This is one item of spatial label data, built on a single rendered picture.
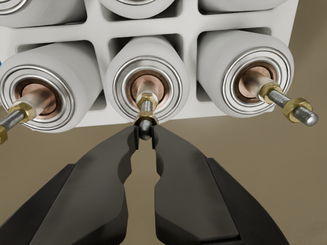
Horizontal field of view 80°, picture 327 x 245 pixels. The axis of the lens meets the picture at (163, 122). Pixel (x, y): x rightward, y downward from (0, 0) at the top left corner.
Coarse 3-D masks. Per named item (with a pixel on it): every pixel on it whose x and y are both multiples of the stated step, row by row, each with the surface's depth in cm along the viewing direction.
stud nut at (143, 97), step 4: (140, 96) 18; (144, 96) 18; (148, 96) 18; (152, 96) 18; (140, 100) 18; (144, 100) 18; (148, 100) 18; (152, 100) 18; (156, 100) 19; (140, 104) 18; (152, 104) 18; (156, 104) 18; (140, 108) 18; (152, 108) 18
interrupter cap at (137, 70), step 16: (128, 64) 20; (144, 64) 20; (160, 64) 20; (128, 80) 21; (144, 80) 21; (160, 80) 21; (176, 80) 21; (128, 96) 21; (160, 96) 22; (176, 96) 22; (128, 112) 22; (160, 112) 23
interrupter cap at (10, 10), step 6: (0, 0) 17; (6, 0) 17; (12, 0) 17; (18, 0) 17; (24, 0) 17; (30, 0) 17; (0, 6) 17; (6, 6) 17; (12, 6) 17; (18, 6) 17; (24, 6) 17; (0, 12) 17; (6, 12) 17; (12, 12) 17
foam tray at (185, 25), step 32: (96, 0) 23; (192, 0) 24; (288, 0) 24; (0, 32) 24; (32, 32) 24; (64, 32) 25; (96, 32) 25; (128, 32) 25; (160, 32) 25; (192, 32) 25; (256, 32) 30; (288, 32) 26; (192, 64) 27; (192, 96) 30
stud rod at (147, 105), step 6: (144, 102) 18; (150, 102) 18; (144, 108) 16; (150, 108) 17; (144, 120) 14; (144, 126) 14; (150, 126) 14; (144, 132) 13; (150, 132) 13; (144, 138) 14
